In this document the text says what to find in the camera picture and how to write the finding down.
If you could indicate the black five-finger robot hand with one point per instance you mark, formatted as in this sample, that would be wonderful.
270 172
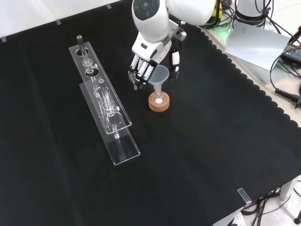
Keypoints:
145 47

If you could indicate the clear plastic funnel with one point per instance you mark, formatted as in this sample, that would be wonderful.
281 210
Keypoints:
161 74

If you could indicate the clear round-bottom flask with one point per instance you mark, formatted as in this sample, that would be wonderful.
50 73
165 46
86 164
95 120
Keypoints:
158 100

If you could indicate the clear funnel stand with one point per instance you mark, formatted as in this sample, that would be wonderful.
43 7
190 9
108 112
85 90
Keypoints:
122 150

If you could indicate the grey tape piece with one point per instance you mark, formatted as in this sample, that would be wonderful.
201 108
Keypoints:
58 22
108 6
4 39

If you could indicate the yellow stop button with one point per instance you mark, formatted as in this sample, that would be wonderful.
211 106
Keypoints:
216 11

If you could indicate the pale board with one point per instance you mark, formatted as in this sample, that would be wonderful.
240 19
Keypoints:
254 44

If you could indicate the black bench cloth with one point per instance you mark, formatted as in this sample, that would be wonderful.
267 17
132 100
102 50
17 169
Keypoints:
188 153

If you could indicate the black power adapter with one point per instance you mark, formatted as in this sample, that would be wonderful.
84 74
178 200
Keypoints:
292 53

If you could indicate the black tripod leg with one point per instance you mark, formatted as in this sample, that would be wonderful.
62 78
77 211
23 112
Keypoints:
296 33

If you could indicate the white power strip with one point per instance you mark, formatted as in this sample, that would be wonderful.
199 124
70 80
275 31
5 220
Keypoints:
236 220

